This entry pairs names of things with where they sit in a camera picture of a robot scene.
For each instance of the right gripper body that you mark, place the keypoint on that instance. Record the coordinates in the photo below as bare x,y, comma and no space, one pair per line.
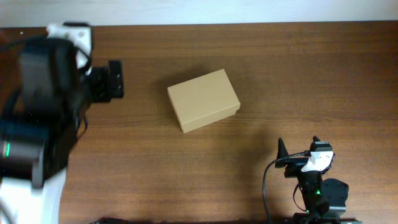
295,165

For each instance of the brown cardboard box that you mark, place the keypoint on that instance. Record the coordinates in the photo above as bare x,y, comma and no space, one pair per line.
203,100

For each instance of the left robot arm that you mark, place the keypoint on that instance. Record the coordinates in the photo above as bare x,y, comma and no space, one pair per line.
43,120

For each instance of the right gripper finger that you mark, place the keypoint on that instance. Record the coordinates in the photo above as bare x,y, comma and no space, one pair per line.
316,138
281,150

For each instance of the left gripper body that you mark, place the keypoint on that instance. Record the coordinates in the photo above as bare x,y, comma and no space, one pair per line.
101,89

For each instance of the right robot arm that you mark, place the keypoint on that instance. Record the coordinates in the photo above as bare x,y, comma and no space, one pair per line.
324,200

